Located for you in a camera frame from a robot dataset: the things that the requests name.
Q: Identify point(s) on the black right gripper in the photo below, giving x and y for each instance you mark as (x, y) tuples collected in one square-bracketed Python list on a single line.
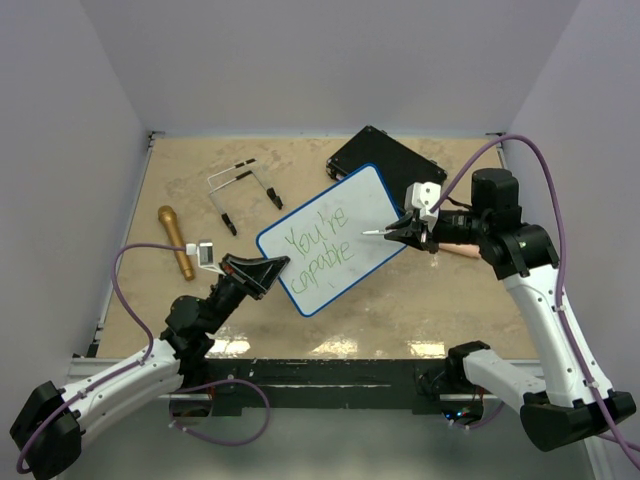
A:
[(419, 237)]

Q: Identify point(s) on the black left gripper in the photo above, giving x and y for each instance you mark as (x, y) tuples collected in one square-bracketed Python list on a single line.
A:
[(253, 275)]

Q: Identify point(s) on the blue framed whiteboard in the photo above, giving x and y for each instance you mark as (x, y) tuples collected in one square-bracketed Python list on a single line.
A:
[(329, 241)]

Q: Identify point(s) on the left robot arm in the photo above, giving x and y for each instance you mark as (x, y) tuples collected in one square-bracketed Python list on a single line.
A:
[(57, 423)]

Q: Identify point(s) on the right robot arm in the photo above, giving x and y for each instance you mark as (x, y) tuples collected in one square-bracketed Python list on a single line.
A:
[(574, 399)]

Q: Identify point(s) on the pink microphone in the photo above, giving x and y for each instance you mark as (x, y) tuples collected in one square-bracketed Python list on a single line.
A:
[(469, 251)]

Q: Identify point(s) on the black hard case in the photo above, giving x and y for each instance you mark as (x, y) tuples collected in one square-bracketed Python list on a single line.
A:
[(398, 165)]

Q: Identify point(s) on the gold microphone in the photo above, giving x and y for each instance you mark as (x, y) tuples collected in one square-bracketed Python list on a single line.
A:
[(169, 220)]

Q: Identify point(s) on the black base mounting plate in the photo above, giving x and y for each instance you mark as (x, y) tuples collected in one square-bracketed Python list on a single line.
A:
[(416, 385)]

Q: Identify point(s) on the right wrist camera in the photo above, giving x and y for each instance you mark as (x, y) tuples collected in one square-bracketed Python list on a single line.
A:
[(421, 198)]

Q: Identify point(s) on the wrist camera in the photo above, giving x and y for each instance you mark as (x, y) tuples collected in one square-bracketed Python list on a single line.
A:
[(205, 254), (421, 198)]

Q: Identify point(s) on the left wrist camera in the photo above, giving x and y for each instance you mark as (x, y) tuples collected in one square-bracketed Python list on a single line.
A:
[(205, 254)]

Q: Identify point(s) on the wire whiteboard stand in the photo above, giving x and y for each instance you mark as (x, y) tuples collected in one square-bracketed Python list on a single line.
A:
[(236, 182)]

